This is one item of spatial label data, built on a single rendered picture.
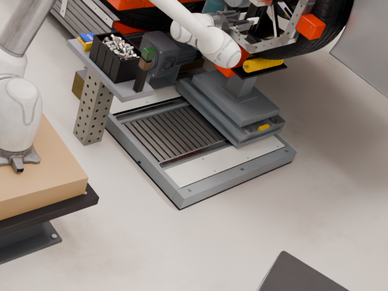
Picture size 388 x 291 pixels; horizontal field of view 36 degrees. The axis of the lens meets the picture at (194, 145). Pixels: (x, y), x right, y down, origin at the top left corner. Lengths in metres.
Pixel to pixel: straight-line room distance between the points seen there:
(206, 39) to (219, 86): 1.08
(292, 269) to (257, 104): 1.19
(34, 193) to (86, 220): 0.52
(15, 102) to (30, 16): 0.29
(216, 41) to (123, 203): 0.90
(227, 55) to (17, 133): 0.76
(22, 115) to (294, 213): 1.51
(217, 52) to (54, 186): 0.73
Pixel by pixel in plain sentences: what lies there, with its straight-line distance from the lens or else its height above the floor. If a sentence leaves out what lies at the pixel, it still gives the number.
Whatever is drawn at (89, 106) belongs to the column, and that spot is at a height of 0.22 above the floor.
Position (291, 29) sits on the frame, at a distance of 2.63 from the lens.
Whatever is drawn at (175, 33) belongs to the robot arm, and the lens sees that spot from 2.20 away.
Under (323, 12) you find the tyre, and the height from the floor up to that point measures 0.91.
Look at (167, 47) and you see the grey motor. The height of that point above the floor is 0.41.
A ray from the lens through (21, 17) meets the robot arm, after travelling 2.03.
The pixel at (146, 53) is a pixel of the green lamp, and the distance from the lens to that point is 2.37.
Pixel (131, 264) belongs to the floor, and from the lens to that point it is 2.41.
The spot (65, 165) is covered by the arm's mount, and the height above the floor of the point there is 0.39.
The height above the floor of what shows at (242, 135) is 0.15.
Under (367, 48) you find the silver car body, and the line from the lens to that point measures 2.61.
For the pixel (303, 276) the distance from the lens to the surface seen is 2.21.
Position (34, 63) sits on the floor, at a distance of 3.31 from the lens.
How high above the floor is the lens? 1.86
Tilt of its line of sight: 37 degrees down
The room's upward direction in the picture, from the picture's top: 22 degrees clockwise
